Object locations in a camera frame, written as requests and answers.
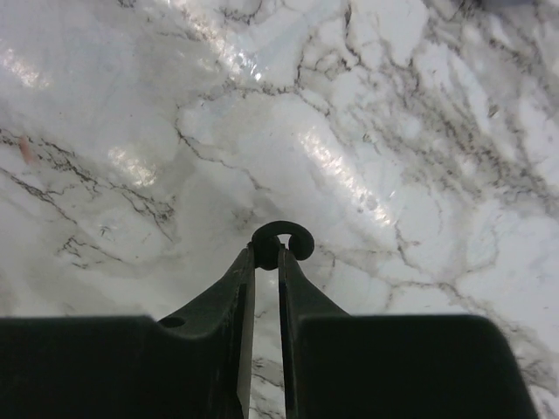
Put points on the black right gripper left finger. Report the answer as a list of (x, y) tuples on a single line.
[(194, 363)]

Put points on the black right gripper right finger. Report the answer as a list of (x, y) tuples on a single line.
[(391, 366)]

